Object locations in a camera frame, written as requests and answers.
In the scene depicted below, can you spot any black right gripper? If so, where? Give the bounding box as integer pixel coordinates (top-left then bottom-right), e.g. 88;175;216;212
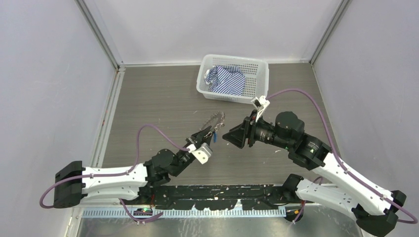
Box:
222;109;292;150

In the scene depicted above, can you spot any blue key tag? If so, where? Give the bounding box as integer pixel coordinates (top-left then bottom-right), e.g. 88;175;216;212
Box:
212;132;217;143

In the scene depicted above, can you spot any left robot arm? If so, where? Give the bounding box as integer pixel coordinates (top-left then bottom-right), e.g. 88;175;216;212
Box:
52;126;214;209

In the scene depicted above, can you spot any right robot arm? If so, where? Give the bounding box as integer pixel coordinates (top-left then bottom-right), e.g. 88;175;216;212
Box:
223;111;406;237

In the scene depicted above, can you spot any blue striped shirt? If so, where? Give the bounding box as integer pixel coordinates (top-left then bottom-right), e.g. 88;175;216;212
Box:
204;65;246;96

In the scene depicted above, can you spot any white plastic basket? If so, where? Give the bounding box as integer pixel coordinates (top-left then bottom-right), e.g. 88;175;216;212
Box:
196;54;269;104

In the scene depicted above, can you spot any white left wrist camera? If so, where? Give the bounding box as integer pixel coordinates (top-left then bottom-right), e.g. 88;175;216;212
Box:
188;143;212;164

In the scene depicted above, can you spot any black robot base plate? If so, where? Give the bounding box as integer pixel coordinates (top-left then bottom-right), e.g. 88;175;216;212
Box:
125;184;302;211

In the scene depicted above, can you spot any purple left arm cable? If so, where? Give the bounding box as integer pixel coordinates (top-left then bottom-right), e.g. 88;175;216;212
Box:
40;123;194;209

